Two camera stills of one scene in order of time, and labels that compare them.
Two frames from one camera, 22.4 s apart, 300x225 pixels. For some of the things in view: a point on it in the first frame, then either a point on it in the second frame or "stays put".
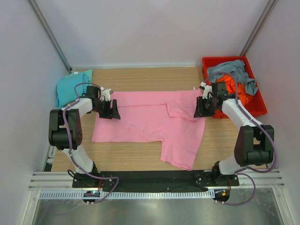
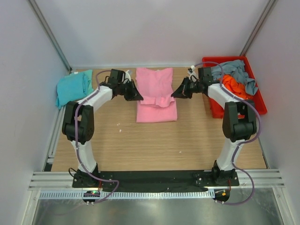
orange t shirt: x=243 y=96 stays put
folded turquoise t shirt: x=65 y=91 stays put
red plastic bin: x=257 y=107 stays put
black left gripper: x=106 y=109 → x=128 y=90
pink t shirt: x=164 y=116 → x=154 y=87
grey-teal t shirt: x=236 y=69 stays put
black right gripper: x=204 y=106 → x=187 y=86
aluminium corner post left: x=49 y=34 stays put
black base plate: x=154 y=181 stays put
